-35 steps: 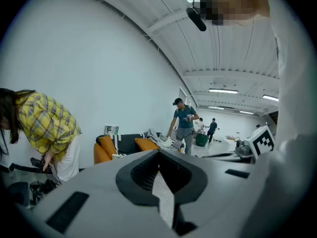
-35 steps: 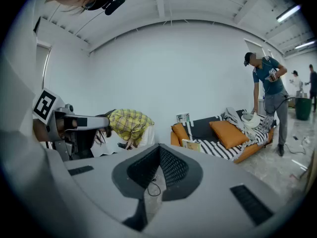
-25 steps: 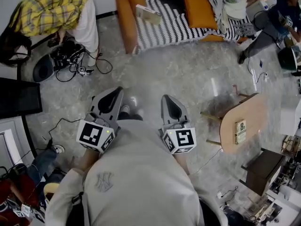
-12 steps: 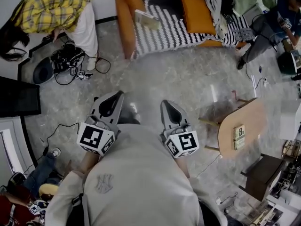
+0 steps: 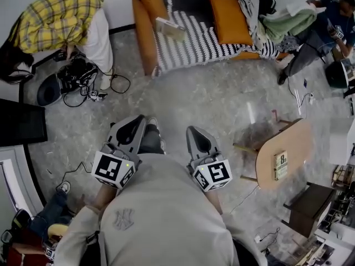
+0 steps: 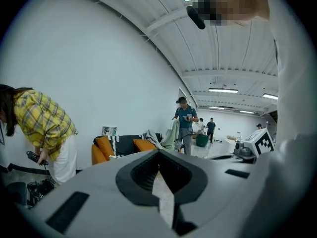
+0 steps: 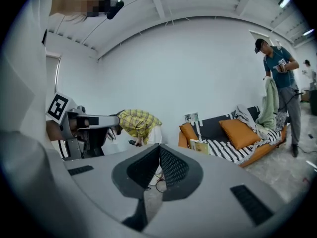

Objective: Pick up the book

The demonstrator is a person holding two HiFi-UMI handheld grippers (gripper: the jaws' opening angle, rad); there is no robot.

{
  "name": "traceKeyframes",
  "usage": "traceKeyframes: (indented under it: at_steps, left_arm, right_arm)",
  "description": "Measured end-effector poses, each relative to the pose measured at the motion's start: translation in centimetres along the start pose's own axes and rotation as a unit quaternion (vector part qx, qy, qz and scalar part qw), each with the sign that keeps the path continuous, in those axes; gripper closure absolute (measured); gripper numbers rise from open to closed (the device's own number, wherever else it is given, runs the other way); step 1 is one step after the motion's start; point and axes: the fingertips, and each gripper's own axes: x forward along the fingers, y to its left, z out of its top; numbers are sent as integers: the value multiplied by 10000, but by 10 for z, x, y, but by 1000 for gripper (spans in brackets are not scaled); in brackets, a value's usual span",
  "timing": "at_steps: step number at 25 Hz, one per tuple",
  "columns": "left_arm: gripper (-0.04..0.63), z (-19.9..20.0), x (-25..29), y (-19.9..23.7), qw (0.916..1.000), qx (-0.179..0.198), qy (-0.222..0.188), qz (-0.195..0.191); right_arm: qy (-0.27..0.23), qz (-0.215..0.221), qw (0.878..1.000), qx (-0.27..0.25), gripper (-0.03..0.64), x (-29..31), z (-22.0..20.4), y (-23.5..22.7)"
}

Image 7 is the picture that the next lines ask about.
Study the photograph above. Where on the pale green blanket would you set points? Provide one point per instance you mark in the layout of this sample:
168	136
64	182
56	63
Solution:
270	103

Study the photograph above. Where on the green bordered book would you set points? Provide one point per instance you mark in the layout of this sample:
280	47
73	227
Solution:
199	146

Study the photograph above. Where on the ceiling tube light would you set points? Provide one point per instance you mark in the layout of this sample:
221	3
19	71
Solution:
285	0
308	32

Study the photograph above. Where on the dark green bin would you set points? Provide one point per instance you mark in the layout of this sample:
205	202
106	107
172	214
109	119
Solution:
314	103

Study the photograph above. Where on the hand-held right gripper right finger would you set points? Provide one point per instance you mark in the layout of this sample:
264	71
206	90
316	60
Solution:
188	172

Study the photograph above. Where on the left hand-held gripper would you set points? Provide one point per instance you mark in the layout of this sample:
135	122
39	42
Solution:
58	106

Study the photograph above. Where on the grey cloth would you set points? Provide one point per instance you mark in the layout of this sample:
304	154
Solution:
244	118

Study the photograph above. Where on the person's head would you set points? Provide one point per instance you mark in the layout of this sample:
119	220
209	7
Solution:
71	1

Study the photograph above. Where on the large orange cushion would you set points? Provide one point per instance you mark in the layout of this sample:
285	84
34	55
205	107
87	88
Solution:
239	134

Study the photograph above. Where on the green printed box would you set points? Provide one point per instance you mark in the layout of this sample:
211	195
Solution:
191	117

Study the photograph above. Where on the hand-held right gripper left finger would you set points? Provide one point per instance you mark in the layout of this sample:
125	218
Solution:
133	172

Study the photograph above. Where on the black head camera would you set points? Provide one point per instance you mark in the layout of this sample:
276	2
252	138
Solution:
115	9

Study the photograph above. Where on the person's left forearm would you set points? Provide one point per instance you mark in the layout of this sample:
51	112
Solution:
53	131

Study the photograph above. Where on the orange sofa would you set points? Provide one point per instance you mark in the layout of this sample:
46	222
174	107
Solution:
257	155

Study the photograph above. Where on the person's white shirt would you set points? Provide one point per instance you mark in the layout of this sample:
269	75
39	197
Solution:
22	83

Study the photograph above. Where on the small orange cushion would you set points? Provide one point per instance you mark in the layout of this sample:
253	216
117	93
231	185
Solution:
189	131

